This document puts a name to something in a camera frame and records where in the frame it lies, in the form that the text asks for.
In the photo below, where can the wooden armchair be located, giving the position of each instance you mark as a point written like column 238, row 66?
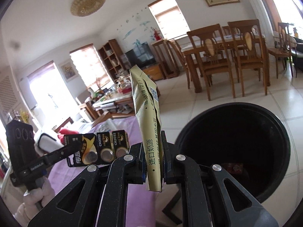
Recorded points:
column 84, row 101

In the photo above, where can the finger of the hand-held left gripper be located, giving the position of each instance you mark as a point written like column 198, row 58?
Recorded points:
column 61, row 152

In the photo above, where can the small framed flower picture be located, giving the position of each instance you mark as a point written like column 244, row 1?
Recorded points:
column 66, row 71

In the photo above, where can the person's left hand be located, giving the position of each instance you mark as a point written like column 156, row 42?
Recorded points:
column 48, row 189

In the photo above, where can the wooden glass-topped coffee table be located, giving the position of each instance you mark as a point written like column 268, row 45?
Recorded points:
column 111, row 104

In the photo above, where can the purple printed cloth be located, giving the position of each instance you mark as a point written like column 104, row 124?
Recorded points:
column 113, row 124

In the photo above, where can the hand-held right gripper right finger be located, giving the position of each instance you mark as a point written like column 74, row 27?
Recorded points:
column 167, row 170

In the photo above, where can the wooden sofa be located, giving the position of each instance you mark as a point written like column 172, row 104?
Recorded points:
column 51, row 132

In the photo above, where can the gold crystal ceiling lamp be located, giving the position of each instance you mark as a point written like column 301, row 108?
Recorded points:
column 88, row 1

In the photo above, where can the wooden dining chair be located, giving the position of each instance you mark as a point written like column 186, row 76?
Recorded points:
column 181, row 56
column 251, row 61
column 283, row 52
column 213, row 66

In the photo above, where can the black leather seat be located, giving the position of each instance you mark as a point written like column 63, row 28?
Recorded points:
column 297, row 48

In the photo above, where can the tall wooden plant stand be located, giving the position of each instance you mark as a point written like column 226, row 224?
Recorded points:
column 165, row 43

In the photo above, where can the white standing air conditioner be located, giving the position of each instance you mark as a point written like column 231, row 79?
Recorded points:
column 260, row 14

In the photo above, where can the red cushion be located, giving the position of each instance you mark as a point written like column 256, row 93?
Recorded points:
column 68, row 132

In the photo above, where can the wooden television cabinet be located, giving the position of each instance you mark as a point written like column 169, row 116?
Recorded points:
column 155, row 72

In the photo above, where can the wooden bookshelf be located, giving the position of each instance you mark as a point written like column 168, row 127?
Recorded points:
column 110, row 59

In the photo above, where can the black flat television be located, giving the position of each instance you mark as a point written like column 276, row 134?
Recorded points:
column 139, row 55

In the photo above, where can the gold milk powder sachet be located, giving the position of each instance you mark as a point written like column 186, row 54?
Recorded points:
column 146, row 123

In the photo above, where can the red patterned wrapper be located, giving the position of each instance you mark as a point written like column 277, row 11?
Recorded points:
column 233, row 167

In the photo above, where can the red flower vase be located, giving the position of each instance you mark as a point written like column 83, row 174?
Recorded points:
column 156, row 35

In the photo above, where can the black button battery pack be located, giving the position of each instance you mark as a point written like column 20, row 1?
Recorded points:
column 104, row 146

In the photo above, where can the wooden dining table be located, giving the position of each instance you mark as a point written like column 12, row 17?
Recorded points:
column 196, row 52

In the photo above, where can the black round bin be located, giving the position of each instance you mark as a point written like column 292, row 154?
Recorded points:
column 236, row 134

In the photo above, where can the person's left forearm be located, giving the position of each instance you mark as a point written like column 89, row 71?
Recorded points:
column 22, row 214

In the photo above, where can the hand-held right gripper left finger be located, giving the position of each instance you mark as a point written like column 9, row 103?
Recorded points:
column 143, row 175

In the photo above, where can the wooden door frame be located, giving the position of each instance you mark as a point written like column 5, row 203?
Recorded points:
column 267, row 0

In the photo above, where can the white lattice panel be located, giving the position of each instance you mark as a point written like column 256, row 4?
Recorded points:
column 10, row 94

